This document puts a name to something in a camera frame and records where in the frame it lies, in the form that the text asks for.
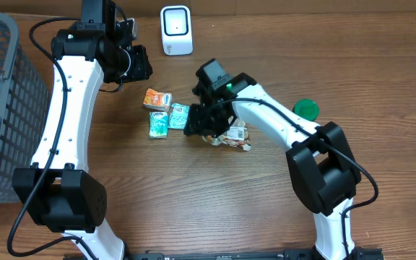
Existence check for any white barcode scanner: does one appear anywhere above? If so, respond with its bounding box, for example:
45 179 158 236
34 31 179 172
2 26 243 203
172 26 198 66
160 5 194 56

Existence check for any dark grey plastic basket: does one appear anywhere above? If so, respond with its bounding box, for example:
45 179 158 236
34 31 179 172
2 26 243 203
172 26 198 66
0 12 50 204

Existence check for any green lid jar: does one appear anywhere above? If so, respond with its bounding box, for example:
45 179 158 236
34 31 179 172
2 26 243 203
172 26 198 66
292 99 320 121

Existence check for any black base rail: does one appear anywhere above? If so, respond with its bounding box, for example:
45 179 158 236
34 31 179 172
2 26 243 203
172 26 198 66
63 247 385 260

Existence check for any teal tissue pack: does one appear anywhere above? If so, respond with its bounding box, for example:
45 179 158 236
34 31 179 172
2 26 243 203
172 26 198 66
149 111 168 139

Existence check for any orange tissue pack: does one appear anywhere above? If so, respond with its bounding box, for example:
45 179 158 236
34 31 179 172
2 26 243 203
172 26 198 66
143 88 173 112

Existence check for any beige brown snack bag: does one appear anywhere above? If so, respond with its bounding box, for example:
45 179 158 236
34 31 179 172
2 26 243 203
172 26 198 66
202 117 251 152

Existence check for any teal wipes packet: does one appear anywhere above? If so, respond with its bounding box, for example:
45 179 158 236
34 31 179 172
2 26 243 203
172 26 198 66
168 103 189 130

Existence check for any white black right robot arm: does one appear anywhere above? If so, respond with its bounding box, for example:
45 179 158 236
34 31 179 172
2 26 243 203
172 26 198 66
183 58 361 259

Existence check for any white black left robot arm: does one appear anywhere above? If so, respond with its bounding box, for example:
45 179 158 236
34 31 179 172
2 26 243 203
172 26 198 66
12 0 152 259

